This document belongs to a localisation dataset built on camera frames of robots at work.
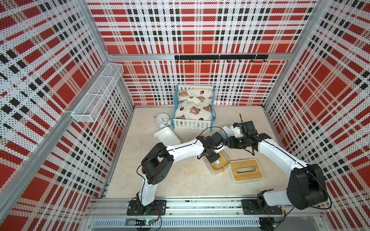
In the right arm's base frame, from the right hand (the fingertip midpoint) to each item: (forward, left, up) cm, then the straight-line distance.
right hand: (229, 142), depth 86 cm
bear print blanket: (+32, +20, -2) cm, 38 cm away
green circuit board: (-39, +46, -9) cm, 61 cm away
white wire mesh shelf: (+21, +90, +10) cm, 93 cm away
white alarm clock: (+24, +46, -7) cm, 52 cm away
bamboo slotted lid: (-9, +4, -5) cm, 11 cm away
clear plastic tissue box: (-15, +10, -7) cm, 19 cm away
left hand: (-5, +9, -6) cm, 12 cm away
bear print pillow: (+40, +30, +5) cm, 50 cm away
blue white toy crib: (+18, +27, -5) cm, 33 cm away
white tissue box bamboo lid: (-13, -10, -11) cm, 19 cm away
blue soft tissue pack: (-10, +8, -5) cm, 14 cm away
